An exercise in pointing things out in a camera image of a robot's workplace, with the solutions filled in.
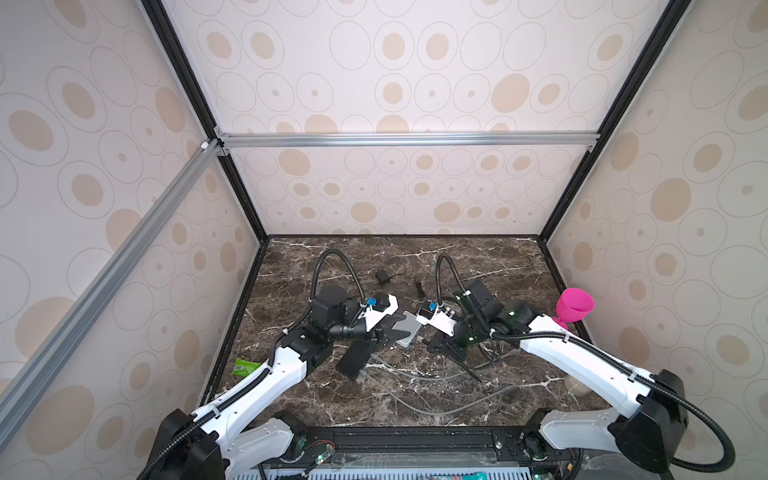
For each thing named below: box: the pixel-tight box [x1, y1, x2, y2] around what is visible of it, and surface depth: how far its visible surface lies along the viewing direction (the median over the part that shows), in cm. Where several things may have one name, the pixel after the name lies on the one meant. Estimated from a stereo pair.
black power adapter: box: [376, 270, 390, 284], surface depth 108 cm
